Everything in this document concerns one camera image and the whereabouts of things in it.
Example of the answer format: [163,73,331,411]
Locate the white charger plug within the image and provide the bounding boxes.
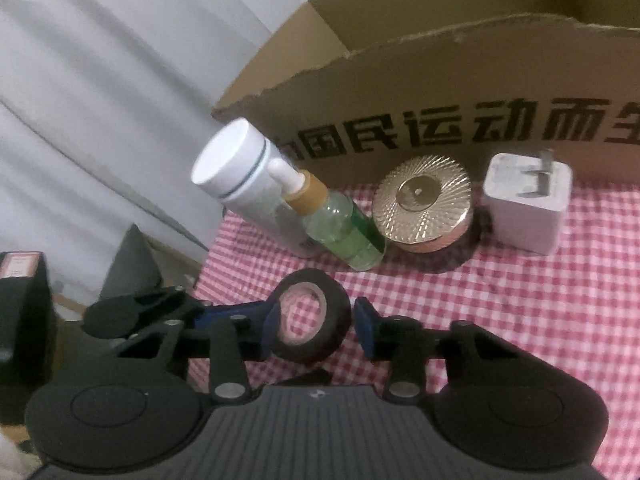
[482,149,574,256]

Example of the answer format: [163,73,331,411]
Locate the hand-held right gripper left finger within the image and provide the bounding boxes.
[117,297,286,403]

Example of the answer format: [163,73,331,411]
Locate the white curtain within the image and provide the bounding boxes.
[0,0,321,306]

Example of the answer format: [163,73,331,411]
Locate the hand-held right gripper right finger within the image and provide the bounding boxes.
[352,297,506,403]

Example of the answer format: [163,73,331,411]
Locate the green dropper bottle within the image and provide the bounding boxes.
[270,157,388,272]

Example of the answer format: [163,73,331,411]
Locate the white plastic bottle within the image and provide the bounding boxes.
[191,117,321,258]

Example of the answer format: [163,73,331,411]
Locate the pink checkered cloth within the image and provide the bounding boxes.
[187,180,640,480]

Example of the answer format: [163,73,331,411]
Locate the gold lid jar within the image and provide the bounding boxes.
[371,156,475,254]

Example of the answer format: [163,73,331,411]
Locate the printed cardboard box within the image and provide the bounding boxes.
[212,0,640,188]

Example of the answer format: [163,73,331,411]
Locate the dark grey pointed object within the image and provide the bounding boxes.
[99,224,162,302]

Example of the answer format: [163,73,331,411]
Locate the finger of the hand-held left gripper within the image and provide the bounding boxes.
[192,304,263,332]
[82,285,201,338]

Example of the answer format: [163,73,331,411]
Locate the black tape roll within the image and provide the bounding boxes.
[267,268,352,366]

